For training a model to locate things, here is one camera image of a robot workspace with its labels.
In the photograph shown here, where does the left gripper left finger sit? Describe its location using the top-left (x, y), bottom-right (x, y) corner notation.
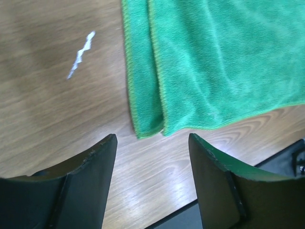
top-left (0, 134), bottom-right (117, 229)

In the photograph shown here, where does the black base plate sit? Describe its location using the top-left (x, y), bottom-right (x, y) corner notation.
top-left (142, 138), bottom-right (305, 229)

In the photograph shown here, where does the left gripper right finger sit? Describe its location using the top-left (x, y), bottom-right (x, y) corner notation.
top-left (188, 133), bottom-right (305, 229)

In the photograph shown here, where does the green towel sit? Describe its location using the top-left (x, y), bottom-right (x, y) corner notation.
top-left (122, 0), bottom-right (305, 139)

